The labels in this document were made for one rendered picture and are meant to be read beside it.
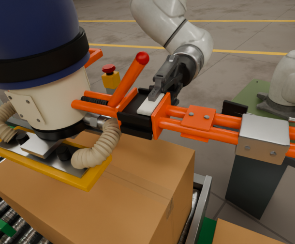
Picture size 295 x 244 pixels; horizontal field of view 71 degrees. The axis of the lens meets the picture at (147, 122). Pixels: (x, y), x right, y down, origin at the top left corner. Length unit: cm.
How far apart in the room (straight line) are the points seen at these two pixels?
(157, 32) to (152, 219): 50
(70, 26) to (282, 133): 41
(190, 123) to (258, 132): 11
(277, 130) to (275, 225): 138
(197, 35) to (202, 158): 143
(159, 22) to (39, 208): 61
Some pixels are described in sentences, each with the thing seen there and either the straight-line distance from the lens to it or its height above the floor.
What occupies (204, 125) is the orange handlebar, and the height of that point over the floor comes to 123.
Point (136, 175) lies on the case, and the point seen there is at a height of 95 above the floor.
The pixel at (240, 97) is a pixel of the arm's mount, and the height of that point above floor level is 81.
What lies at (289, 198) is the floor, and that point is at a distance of 188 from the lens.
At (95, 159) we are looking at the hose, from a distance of 43.
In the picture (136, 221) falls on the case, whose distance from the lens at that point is 58.
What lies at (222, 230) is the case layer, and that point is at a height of 54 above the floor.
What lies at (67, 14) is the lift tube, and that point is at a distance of 45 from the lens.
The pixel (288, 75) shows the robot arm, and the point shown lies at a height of 101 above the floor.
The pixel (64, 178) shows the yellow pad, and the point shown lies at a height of 110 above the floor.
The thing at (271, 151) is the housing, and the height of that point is 121.
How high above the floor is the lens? 147
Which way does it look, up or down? 39 degrees down
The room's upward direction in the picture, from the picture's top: 8 degrees counter-clockwise
